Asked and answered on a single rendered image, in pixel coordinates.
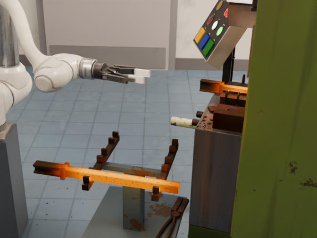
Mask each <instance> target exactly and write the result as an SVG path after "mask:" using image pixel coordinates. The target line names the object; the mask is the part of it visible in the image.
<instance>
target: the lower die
mask: <svg viewBox="0 0 317 238"><path fill-rule="evenodd" d="M227 85H234V86H242V87H248V84H246V83H244V84H242V83H239V82H232V81H229V82H228V83H227ZM226 91H227V90H226V89H223V92H222V94H221V96H220V104H224V102H225V93H226ZM228 91H229V94H228V95H227V104H229V105H235V106H236V101H237V94H238V92H239V91H232V90H228ZM240 93H241V95H240V96H239V103H238V104H239V106H242V107H245V105H246V97H247V93H246V92H240Z"/></svg>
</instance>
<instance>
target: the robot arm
mask: <svg viewBox="0 0 317 238"><path fill-rule="evenodd" d="M18 39H19V42H20V45H21V47H22V50H23V52H24V54H25V56H26V57H27V59H28V60H29V61H30V63H31V64H32V67H33V74H34V84H35V86H36V88H37V89H38V90H40V91H41V92H44V93H52V92H55V91H57V90H59V89H61V88H63V87H64V86H66V85H67V84H68V83H69V82H70V81H73V80H76V79H78V78H82V79H89V80H94V79H101V80H108V81H113V82H118V83H123V84H124V83H126V84H127V83H128V82H132V83H139V84H144V77H150V70H144V69H137V68H136V67H135V66H125V65H118V64H114V66H109V67H108V66H107V64H106V63H105V62H100V61H97V60H96V59H89V58H83V57H81V56H78V55H74V54H65V53H62V54H56V55H53V56H46V55H43V54H42V53H41V52H40V51H39V50H38V49H37V48H36V46H35V44H34V41H33V38H32V34H31V31H30V27H29V24H28V21H27V18H26V15H25V12H24V10H23V8H22V6H21V4H20V3H19V1H18V0H0V142H3V141H5V140H6V139H5V138H6V135H7V134H8V132H9V130H10V129H11V128H12V127H13V125H14V123H13V122H11V121H10V122H6V114H7V112H8V111H9V109H10V108H11V107H13V106H15V105H17V104H18V103H20V102H21V101H22V100H23V99H24V98H25V97H26V96H27V95H28V94H29V93H30V91H31V89H32V84H33V83H32V78H31V76H30V75H29V73H28V72H27V71H26V69H25V66H24V65H23V64H22V63H21V62H19V50H18ZM124 74H129V75H128V76H126V75H124ZM130 74H134V75H130Z"/></svg>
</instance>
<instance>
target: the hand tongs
mask: <svg viewBox="0 0 317 238"><path fill-rule="evenodd" d="M188 203H189V199H186V198H185V199H184V200H183V198H182V197H178V199H177V200H176V202H175V204H174V206H173V207H172V209H171V214H170V218H169V219H168V220H167V221H166V223H165V224H164V225H163V227H162V228H161V230H160V231H159V233H158V235H157V236H156V238H160V236H161V234H162V233H163V231H164V229H165V228H166V227H167V225H168V224H169V223H170V222H171V221H172V224H171V227H170V230H169V232H168V234H167V235H166V237H165V238H169V237H170V235H171V233H172V231H173V229H174V226H175V221H176V219H178V218H179V217H180V215H182V214H183V212H184V211H185V209H186V207H187V205H188Z"/></svg>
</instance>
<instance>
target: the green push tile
mask: <svg viewBox="0 0 317 238"><path fill-rule="evenodd" d="M214 45H215V43H214V42H213V40H212V39H210V40H209V42H208V43H207V45H206V46H205V48H204V49H203V51H202V52H203V53H204V55H205V56H206V57H207V56H208V54H209V53H210V51H211V50H212V48H213V47H214Z"/></svg>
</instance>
